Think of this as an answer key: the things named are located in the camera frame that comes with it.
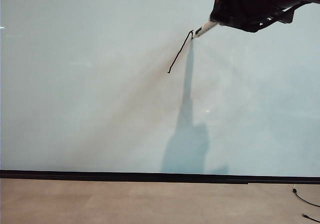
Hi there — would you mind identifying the black cable with flat plug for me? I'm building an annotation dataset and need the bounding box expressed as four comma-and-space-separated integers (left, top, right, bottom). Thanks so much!
301, 213, 320, 223

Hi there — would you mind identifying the black cable with round plug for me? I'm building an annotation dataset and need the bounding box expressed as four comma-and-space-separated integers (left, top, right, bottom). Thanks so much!
291, 185, 320, 208

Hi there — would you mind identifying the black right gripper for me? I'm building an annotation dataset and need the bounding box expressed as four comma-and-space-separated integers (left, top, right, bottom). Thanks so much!
189, 0, 295, 33

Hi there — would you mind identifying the black whiteboard bottom rail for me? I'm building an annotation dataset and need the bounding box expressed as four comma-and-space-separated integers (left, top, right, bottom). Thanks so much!
0, 170, 320, 185

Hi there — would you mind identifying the white black whiteboard marker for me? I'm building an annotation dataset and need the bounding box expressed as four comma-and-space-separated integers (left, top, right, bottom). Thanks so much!
190, 19, 221, 39

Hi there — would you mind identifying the large white glass whiteboard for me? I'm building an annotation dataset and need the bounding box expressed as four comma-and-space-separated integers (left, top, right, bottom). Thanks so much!
0, 0, 320, 178

